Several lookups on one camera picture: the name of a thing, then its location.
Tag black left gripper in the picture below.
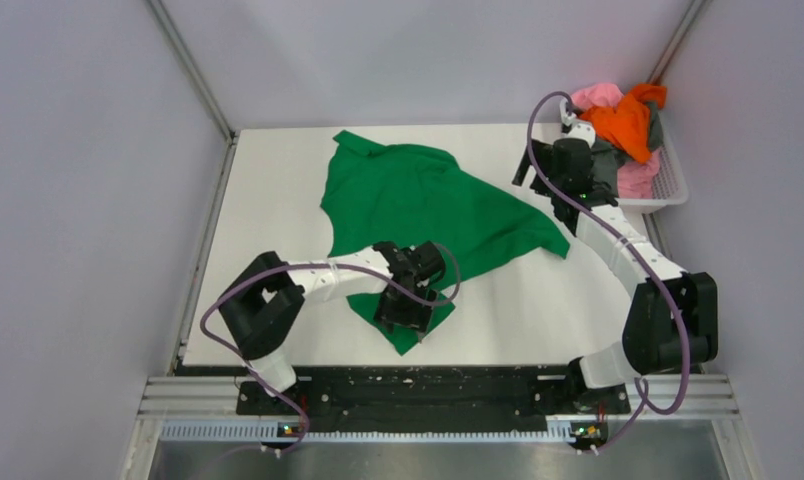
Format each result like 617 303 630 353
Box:
374 280 438 339

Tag green t-shirt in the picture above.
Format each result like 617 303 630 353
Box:
319 130 570 330

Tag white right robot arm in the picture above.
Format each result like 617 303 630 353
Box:
512 138 719 412

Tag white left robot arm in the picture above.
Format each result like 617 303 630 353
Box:
211 242 457 414

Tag grey t-shirt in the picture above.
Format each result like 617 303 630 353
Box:
592 101 664 199

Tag pink t-shirt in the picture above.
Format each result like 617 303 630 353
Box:
571 83 667 200

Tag orange t-shirt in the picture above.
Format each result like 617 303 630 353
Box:
571 83 668 164

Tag white laundry basket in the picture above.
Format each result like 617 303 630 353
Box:
558 94 690 215

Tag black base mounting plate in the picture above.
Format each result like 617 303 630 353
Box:
236 365 631 433

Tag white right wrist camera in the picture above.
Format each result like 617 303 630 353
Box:
559 98 596 147

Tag aluminium frame rail right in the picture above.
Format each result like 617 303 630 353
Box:
647 0 713 85

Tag aluminium frame rail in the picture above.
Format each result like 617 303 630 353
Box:
145 0 238 375
647 0 713 85

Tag aluminium front rail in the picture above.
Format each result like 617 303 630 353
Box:
136 374 741 422

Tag white slotted cable duct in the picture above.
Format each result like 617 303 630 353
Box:
160 420 576 443

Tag aluminium frame rail left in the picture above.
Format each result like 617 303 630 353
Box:
145 0 238 375

